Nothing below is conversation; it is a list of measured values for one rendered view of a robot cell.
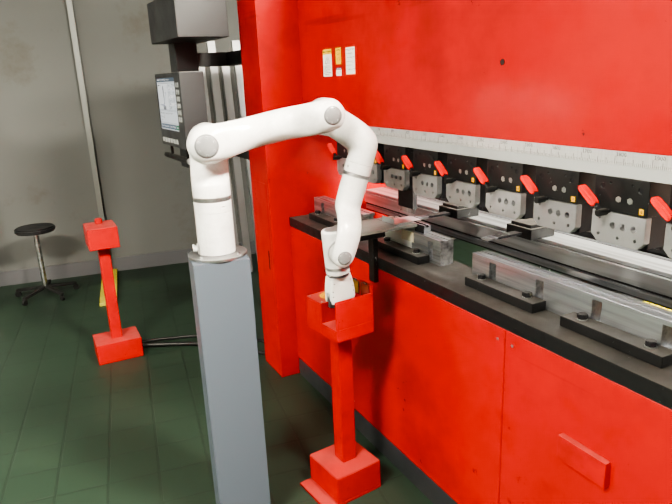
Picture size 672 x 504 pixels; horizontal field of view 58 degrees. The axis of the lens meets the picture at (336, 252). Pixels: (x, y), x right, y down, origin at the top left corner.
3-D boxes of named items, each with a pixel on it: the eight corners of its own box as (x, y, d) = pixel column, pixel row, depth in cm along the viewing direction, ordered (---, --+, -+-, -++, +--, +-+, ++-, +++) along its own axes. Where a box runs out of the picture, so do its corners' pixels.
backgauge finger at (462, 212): (408, 219, 244) (408, 207, 243) (459, 210, 255) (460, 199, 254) (425, 224, 234) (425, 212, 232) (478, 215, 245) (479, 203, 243)
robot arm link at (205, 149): (193, 164, 195) (192, 171, 180) (182, 127, 192) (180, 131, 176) (341, 127, 202) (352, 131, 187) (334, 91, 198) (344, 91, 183)
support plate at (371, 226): (333, 227, 234) (333, 224, 233) (391, 218, 245) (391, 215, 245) (356, 237, 218) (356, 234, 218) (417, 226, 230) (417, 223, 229)
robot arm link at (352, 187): (380, 182, 193) (354, 272, 199) (364, 174, 207) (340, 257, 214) (354, 176, 190) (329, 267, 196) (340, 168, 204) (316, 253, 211)
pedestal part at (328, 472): (300, 485, 240) (298, 458, 237) (351, 461, 254) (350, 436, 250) (327, 513, 224) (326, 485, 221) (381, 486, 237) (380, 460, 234)
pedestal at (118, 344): (95, 352, 368) (73, 219, 345) (137, 343, 379) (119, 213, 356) (99, 365, 351) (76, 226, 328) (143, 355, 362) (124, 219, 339)
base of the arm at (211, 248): (191, 266, 188) (185, 208, 183) (185, 251, 206) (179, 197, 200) (252, 258, 194) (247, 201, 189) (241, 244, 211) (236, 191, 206)
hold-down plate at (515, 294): (464, 285, 199) (464, 276, 198) (477, 282, 201) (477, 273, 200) (532, 314, 173) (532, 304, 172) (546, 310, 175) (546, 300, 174)
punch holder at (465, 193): (445, 201, 207) (446, 153, 202) (465, 198, 210) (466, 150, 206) (474, 209, 194) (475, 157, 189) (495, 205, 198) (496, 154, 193)
